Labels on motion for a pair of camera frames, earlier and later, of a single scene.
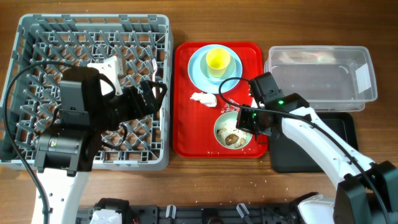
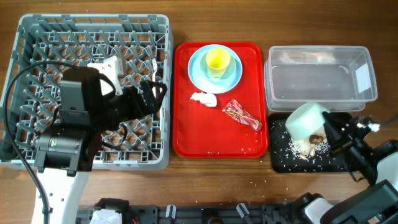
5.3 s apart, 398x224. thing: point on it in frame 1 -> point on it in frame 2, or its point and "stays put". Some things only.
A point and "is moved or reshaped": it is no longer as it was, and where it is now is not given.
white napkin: [209, 99] stays put
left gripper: [147, 87] stays put
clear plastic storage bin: [330, 78] stays put
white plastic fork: [155, 71] stays put
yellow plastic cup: [217, 60] stays put
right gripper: [242, 123] -> [345, 137]
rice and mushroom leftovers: [230, 135] -> [308, 148]
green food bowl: [227, 134] is moved or reshaped
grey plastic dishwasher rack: [143, 42] stays put
